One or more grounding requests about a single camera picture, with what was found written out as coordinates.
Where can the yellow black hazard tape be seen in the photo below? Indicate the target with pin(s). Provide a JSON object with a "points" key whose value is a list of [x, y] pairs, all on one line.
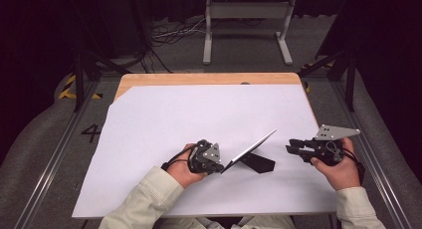
{"points": [[68, 89]]}

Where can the black tripod stand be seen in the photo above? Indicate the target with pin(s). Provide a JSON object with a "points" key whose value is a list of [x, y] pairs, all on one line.
{"points": [[350, 76], [79, 76]]}

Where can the black glossy tablet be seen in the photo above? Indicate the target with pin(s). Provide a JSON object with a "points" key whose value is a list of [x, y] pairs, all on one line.
{"points": [[247, 152]]}

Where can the person's right hand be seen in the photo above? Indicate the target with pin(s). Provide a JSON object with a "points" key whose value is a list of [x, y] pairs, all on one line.
{"points": [[345, 174]]}

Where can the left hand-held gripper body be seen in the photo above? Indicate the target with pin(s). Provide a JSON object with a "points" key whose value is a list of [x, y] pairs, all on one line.
{"points": [[202, 161]]}

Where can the white metal frame stand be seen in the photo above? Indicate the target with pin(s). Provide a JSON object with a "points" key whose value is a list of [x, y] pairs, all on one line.
{"points": [[247, 10]]}

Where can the white paper sheet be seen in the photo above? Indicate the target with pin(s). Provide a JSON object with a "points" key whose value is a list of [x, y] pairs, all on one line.
{"points": [[199, 116]]}

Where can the aluminium floor rail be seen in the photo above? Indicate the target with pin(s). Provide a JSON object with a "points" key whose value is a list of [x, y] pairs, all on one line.
{"points": [[56, 156], [371, 156]]}

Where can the person's left hand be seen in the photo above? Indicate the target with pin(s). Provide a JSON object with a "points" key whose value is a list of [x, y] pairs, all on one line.
{"points": [[180, 171]]}

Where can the person's torso clothing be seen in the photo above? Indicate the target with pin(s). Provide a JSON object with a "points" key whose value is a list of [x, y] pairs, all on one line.
{"points": [[245, 222]]}

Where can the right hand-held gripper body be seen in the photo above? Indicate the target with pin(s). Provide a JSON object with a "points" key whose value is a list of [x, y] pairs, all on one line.
{"points": [[326, 151]]}

